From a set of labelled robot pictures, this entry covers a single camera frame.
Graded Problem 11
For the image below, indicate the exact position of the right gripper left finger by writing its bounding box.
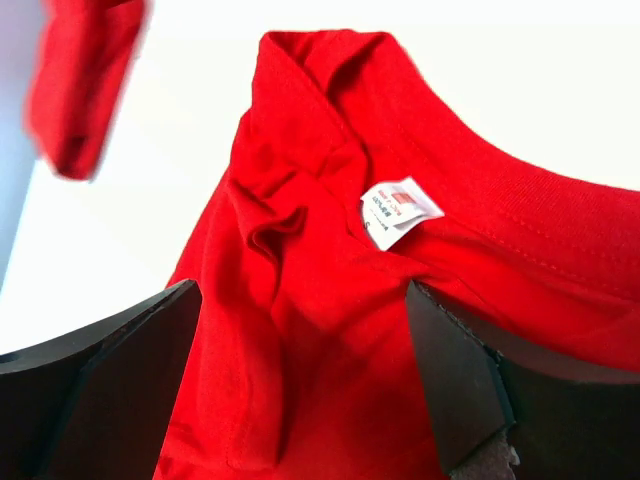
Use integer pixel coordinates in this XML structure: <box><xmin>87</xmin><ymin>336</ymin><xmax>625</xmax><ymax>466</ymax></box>
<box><xmin>1</xmin><ymin>280</ymin><xmax>202</xmax><ymax>480</ymax></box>

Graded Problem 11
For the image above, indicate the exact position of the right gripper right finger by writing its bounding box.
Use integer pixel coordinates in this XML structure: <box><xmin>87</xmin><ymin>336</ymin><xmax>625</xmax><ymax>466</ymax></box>
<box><xmin>406</xmin><ymin>282</ymin><xmax>639</xmax><ymax>479</ymax></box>

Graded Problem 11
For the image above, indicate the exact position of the red t shirt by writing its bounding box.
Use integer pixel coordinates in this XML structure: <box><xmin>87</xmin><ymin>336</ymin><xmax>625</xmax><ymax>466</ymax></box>
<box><xmin>25</xmin><ymin>0</ymin><xmax>149</xmax><ymax>181</ymax></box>
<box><xmin>155</xmin><ymin>30</ymin><xmax>639</xmax><ymax>479</ymax></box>

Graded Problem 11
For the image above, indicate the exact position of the folded red t shirt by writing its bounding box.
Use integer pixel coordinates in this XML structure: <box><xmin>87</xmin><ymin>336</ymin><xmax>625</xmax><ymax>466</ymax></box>
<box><xmin>25</xmin><ymin>0</ymin><xmax>149</xmax><ymax>181</ymax></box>

